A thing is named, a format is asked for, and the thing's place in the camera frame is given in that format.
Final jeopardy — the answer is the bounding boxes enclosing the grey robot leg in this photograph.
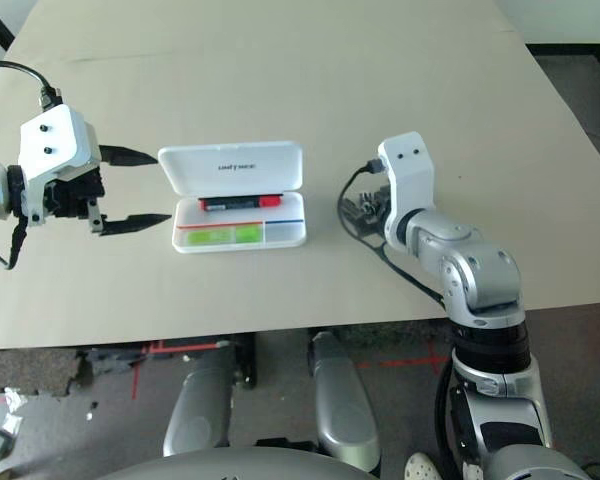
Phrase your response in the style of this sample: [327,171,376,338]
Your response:
[162,344,234,459]
[307,332,381,474]

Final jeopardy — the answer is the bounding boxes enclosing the grey robot left leg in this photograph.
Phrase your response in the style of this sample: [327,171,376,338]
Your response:
[162,344,234,459]

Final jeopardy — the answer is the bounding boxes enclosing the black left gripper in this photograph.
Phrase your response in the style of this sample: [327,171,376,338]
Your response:
[44,144,174,237]

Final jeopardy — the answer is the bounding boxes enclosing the green highlighter pen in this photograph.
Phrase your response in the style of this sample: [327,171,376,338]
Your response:
[187,224,260,246]

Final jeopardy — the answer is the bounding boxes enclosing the black right camera cable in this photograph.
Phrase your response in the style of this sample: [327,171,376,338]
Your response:
[335,158,449,306]

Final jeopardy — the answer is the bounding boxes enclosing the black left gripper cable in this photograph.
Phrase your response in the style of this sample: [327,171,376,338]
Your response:
[0,214,31,271]

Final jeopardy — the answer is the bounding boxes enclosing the white shoe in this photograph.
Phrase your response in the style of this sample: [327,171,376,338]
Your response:
[403,452,445,480]

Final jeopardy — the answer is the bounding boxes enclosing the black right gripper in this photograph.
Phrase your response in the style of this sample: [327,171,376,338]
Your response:
[342,187,393,237]

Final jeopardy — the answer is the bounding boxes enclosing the torn dark rubber mat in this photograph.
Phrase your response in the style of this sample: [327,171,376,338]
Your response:
[0,349,94,399]

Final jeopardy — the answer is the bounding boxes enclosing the black baseboard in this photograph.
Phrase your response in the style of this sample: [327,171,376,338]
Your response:
[526,42,600,81]

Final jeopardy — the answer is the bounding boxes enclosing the red and black marker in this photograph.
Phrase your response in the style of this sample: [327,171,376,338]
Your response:
[197,194,285,214]

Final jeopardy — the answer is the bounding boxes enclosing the white plastic pencil case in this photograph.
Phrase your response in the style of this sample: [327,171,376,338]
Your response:
[157,140,309,255]

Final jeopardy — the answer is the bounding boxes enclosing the grey robot torso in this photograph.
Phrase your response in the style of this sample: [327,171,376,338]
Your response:
[107,445,381,480]

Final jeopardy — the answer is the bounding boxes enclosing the black support bracket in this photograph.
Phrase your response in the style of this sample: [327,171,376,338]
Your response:
[233,332,257,391]

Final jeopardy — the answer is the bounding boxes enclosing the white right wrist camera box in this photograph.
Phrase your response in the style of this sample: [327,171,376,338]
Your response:
[377,131,437,251]

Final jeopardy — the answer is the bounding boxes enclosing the clear plastic wrapper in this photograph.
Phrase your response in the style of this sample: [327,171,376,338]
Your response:
[2,387,25,436]

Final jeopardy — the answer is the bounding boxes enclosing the black left camera cable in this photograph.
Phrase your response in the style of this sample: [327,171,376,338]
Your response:
[0,60,62,109]

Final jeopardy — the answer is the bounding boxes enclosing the grey robot right leg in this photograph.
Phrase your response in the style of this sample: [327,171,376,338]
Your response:
[307,332,381,474]

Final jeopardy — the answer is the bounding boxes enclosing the black camera cable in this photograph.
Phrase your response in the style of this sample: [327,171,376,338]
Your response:
[0,60,62,109]
[335,158,449,306]

